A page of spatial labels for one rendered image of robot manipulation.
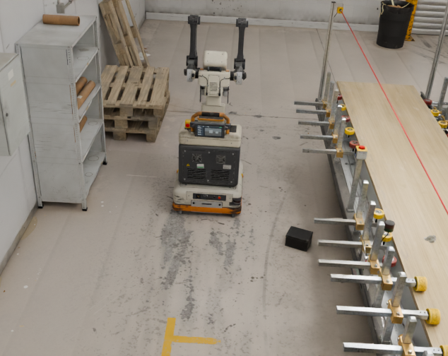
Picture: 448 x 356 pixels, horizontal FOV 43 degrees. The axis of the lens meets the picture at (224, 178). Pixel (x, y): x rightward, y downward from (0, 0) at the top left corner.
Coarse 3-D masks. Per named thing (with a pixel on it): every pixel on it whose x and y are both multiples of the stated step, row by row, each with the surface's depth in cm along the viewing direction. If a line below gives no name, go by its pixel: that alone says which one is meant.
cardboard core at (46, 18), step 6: (42, 18) 489; (48, 18) 489; (54, 18) 489; (60, 18) 489; (66, 18) 489; (72, 18) 489; (78, 18) 495; (54, 24) 493; (60, 24) 492; (66, 24) 491; (72, 24) 491; (78, 24) 494
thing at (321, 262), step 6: (318, 264) 344; (324, 264) 342; (330, 264) 342; (336, 264) 342; (342, 264) 342; (348, 264) 342; (354, 264) 342; (360, 264) 342; (366, 264) 342; (390, 270) 342
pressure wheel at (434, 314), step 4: (428, 308) 295; (432, 308) 296; (428, 312) 294; (432, 312) 292; (436, 312) 292; (428, 316) 295; (432, 316) 292; (436, 316) 292; (440, 316) 292; (428, 320) 293; (432, 320) 292; (436, 320) 292
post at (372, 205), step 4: (372, 204) 354; (368, 208) 358; (372, 208) 355; (368, 212) 357; (372, 212) 356; (368, 216) 358; (372, 216) 358; (368, 220) 360; (368, 224) 361; (364, 228) 366; (368, 228) 363; (364, 232) 365; (368, 232) 364; (364, 236) 366; (368, 236) 366; (360, 252) 373
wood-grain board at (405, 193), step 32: (352, 96) 556; (384, 96) 559; (416, 96) 563; (384, 128) 497; (416, 128) 500; (384, 160) 446; (416, 160) 449; (384, 192) 406; (416, 192) 408; (416, 224) 373; (416, 256) 344
